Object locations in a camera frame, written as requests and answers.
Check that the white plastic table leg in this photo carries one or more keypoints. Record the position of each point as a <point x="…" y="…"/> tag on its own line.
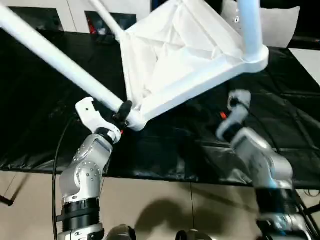
<point x="251" y="27"/>
<point x="107" y="17"/>
<point x="60" y="60"/>

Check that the white plastic table top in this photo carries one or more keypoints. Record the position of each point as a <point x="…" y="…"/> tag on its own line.
<point x="185" y="50"/>

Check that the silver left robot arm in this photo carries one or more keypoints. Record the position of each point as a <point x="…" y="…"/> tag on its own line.
<point x="82" y="180"/>

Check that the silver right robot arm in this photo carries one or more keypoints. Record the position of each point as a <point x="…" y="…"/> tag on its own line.
<point x="260" y="165"/>

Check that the white sheet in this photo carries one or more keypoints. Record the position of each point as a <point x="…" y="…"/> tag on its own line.
<point x="310" y="60"/>

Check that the white glass-door sideboard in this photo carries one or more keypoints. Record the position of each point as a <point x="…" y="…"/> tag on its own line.
<point x="65" y="15"/>

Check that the grey cushion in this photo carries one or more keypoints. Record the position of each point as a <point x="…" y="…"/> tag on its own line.
<point x="280" y="25"/>

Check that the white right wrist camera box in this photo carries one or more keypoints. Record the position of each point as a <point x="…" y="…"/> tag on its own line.
<point x="236" y="107"/>

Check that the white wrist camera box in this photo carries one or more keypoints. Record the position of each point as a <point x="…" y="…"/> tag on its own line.
<point x="236" y="107"/>
<point x="95" y="117"/>

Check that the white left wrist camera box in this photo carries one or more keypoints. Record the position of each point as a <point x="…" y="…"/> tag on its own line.
<point x="95" y="117"/>

